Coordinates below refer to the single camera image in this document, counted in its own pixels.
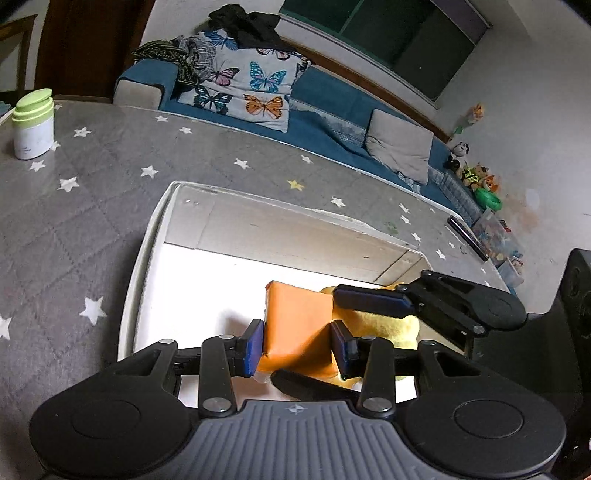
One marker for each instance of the clear toy storage box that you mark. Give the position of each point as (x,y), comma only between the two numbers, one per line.
(501,244)

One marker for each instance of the white canister with green lid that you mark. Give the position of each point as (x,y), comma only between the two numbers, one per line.
(32,129)

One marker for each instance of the black remote control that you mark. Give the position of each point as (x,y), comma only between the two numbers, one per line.
(467,238)

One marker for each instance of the grey cushion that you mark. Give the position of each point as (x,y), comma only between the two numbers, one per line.
(399,145)

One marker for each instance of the grey star-print tablecloth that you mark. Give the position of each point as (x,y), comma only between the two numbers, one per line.
(92,221)

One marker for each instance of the panda plush toy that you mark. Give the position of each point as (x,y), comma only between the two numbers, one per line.
(459,154)

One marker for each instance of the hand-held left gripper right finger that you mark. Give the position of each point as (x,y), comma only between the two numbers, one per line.
(340,347)

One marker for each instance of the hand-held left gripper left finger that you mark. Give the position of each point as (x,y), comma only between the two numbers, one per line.
(253,347)

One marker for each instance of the orange rectangular block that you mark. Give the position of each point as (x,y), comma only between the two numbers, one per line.
(295,323)

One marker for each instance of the butterfly print blanket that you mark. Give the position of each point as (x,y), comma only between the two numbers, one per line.
(244,87)

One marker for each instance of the dark striped cloth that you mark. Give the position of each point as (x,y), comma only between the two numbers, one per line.
(171,57)

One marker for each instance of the wooden chair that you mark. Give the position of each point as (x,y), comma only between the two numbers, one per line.
(18,50)

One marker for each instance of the dark window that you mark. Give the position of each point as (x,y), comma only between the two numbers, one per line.
(392,37)

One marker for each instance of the brown wooden door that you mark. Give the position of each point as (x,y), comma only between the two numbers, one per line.
(92,41)

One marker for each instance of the orange flower wall decoration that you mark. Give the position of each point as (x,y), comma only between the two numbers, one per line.
(473,115)

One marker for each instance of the orange fox plush toy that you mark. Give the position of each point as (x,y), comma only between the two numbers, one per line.
(482,177)

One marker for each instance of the black clothes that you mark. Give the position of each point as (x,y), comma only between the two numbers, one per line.
(249,25)

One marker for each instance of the white cardboard box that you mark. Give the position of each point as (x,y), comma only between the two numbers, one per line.
(277,230)

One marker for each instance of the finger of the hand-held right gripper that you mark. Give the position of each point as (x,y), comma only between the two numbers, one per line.
(302,384)
(375,302)

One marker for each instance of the yellow plush toy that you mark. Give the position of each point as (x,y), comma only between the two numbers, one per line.
(383,328)

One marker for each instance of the blue sofa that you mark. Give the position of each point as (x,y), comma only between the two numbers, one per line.
(323,127)

